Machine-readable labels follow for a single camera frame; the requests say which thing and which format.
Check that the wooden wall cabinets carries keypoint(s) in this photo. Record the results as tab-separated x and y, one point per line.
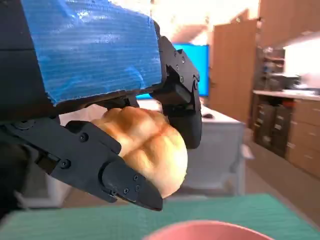
287	20

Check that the green cutting mat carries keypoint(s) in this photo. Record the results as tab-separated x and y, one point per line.
75	222

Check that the black computer mouse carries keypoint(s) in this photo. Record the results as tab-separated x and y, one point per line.
208	116

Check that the round toy bread bun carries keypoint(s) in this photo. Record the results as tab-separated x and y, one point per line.
150	145

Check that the tall wooden cabinet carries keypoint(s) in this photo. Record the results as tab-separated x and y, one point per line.
235	75

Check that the wooden drawer counter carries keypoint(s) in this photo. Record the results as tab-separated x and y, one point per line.
305	140

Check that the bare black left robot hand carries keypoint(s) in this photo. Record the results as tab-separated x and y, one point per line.
87	50

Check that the blue-screen monitor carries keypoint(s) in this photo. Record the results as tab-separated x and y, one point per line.
197	65

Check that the pink bowl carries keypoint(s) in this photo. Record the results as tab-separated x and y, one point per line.
205	231

